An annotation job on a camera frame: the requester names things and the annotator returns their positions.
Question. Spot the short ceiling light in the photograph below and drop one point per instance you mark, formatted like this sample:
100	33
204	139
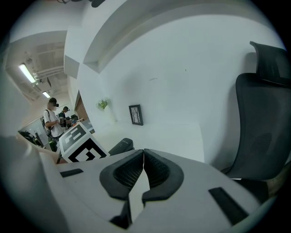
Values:
46	94

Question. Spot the person's left forearm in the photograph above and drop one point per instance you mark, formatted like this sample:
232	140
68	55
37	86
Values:
48	155

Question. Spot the long ceiling light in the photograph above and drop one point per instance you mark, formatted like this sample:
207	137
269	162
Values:
27	73

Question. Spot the white vase with green plant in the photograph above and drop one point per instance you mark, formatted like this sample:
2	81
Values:
105	109

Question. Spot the black and green bag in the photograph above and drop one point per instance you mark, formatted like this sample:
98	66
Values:
29	136

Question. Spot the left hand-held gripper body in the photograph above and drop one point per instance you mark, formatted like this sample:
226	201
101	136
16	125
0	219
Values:
79	145

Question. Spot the large black office chair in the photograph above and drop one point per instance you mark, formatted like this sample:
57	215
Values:
261	125

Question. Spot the white desk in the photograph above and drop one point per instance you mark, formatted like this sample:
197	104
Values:
159	138

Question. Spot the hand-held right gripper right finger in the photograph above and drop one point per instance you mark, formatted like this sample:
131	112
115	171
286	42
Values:
193	182

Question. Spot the black picture frame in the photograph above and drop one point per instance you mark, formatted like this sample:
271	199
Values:
136	114

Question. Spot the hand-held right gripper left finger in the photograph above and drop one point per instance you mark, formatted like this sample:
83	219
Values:
91	182

